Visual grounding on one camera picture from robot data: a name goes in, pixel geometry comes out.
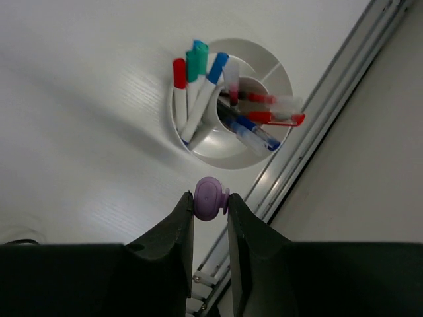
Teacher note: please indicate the purple highlighter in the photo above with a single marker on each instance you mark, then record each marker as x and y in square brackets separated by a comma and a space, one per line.
[210, 197]

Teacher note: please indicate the red capped white marker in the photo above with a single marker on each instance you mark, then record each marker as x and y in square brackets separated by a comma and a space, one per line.
[179, 83]

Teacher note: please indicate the blue ballpoint pen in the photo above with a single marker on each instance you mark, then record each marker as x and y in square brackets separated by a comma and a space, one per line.
[247, 132]

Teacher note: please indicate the white round divided organizer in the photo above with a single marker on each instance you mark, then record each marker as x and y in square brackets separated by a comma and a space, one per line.
[214, 144]

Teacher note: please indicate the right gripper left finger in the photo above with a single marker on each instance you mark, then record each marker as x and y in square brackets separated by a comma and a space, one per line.
[151, 276]

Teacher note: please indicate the red gel pen clear cap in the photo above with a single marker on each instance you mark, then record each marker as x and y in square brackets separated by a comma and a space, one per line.
[286, 103]

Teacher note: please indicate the red ballpoint pen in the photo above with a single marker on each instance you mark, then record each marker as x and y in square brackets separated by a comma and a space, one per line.
[268, 118]

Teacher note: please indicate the blue capped white marker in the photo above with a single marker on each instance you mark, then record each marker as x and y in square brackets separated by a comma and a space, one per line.
[204, 96]

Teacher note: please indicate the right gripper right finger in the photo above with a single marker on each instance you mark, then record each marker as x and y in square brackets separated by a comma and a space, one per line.
[273, 276]

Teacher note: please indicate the teal capped white marker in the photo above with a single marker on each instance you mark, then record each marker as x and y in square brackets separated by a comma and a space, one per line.
[196, 67]

